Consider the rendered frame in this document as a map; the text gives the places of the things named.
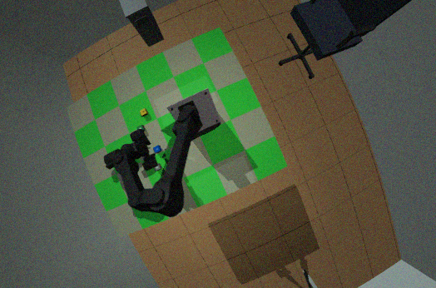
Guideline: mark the yellow block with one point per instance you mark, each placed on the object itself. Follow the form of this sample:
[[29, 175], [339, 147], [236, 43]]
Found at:
[[144, 112]]

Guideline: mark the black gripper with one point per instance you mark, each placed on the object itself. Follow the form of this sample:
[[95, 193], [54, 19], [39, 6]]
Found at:
[[142, 141]]

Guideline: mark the blue block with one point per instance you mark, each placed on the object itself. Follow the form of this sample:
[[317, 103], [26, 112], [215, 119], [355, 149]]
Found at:
[[157, 148]]

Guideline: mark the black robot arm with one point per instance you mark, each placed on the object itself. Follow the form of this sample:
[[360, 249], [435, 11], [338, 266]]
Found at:
[[167, 195]]

